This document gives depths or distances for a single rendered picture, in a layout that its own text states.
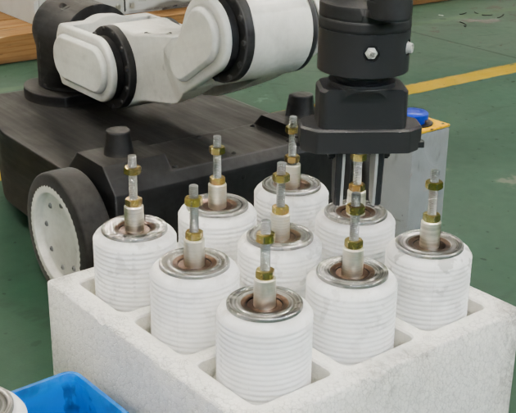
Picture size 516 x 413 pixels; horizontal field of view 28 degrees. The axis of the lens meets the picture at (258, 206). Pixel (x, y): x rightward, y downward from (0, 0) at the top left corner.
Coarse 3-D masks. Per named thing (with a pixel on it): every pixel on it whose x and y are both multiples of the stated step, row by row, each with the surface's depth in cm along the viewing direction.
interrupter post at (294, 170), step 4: (296, 164) 130; (300, 164) 130; (288, 168) 129; (292, 168) 129; (296, 168) 129; (300, 168) 130; (288, 172) 130; (292, 172) 129; (296, 172) 130; (300, 172) 130; (292, 176) 130; (296, 176) 130; (300, 176) 131; (292, 180) 130; (296, 180) 130; (300, 180) 131; (288, 184) 130; (292, 184) 130; (296, 184) 130
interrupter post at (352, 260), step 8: (344, 248) 106; (360, 248) 106; (344, 256) 106; (352, 256) 105; (360, 256) 106; (344, 264) 106; (352, 264) 106; (360, 264) 106; (344, 272) 107; (352, 272) 106; (360, 272) 106
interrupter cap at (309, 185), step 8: (304, 176) 134; (264, 184) 130; (272, 184) 131; (304, 184) 132; (312, 184) 131; (320, 184) 131; (272, 192) 129; (288, 192) 128; (296, 192) 128; (304, 192) 128; (312, 192) 129
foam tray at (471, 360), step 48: (48, 288) 121; (96, 336) 114; (144, 336) 109; (432, 336) 110; (480, 336) 112; (96, 384) 117; (144, 384) 107; (192, 384) 100; (336, 384) 100; (384, 384) 104; (432, 384) 109; (480, 384) 115
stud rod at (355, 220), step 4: (356, 192) 104; (352, 196) 104; (356, 196) 104; (360, 196) 104; (352, 200) 104; (356, 200) 104; (352, 204) 104; (356, 204) 104; (352, 216) 105; (356, 216) 105; (352, 220) 105; (356, 220) 105; (352, 224) 105; (356, 224) 105; (352, 228) 105; (356, 228) 105; (352, 232) 105; (356, 232) 105; (352, 236) 105; (356, 236) 105; (352, 240) 106; (356, 240) 106
